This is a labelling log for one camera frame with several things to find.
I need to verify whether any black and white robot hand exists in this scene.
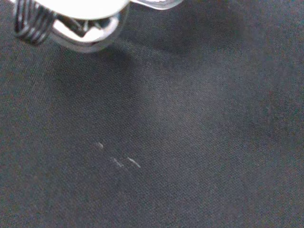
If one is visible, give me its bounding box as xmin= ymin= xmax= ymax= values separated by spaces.
xmin=12 ymin=0 xmax=131 ymax=54

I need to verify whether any black bench cloth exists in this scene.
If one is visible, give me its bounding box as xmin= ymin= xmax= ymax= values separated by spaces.
xmin=0 ymin=0 xmax=304 ymax=228

